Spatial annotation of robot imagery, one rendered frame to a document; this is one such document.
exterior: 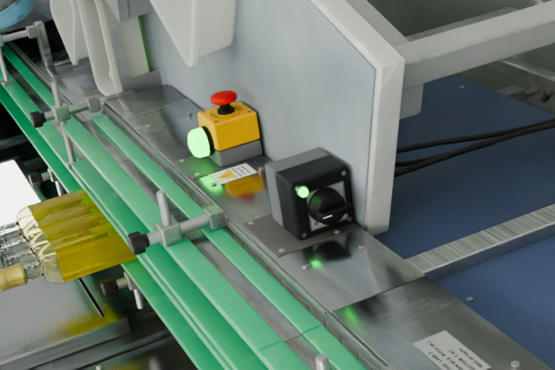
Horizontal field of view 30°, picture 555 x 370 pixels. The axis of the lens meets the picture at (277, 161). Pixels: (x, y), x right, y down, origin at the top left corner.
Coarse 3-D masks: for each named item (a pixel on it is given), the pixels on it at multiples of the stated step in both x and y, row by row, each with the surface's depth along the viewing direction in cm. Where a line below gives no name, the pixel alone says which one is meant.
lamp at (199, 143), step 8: (200, 128) 153; (192, 136) 152; (200, 136) 151; (208, 136) 152; (192, 144) 152; (200, 144) 151; (208, 144) 152; (192, 152) 153; (200, 152) 152; (208, 152) 152
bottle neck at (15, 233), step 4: (8, 224) 180; (12, 224) 179; (16, 224) 179; (0, 228) 179; (4, 228) 179; (8, 228) 179; (12, 228) 179; (16, 228) 179; (0, 232) 178; (4, 232) 178; (8, 232) 179; (12, 232) 179; (16, 232) 179; (0, 236) 178; (4, 236) 178; (8, 236) 179; (12, 236) 179; (16, 236) 179; (0, 240) 178; (4, 240) 179
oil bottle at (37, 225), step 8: (72, 208) 179; (80, 208) 178; (88, 208) 178; (96, 208) 178; (40, 216) 178; (48, 216) 177; (56, 216) 177; (64, 216) 176; (72, 216) 176; (80, 216) 176; (32, 224) 176; (40, 224) 175; (48, 224) 174; (56, 224) 174; (24, 232) 175; (32, 232) 173
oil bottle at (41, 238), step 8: (88, 216) 175; (96, 216) 174; (104, 216) 174; (64, 224) 173; (72, 224) 173; (80, 224) 172; (88, 224) 172; (96, 224) 172; (40, 232) 172; (48, 232) 171; (56, 232) 171; (64, 232) 170; (72, 232) 170; (32, 240) 170; (40, 240) 169; (48, 240) 169; (32, 248) 169
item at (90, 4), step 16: (80, 0) 202; (96, 0) 188; (80, 16) 204; (96, 16) 204; (96, 32) 206; (96, 48) 207; (112, 48) 192; (96, 64) 208; (112, 64) 192; (96, 80) 208
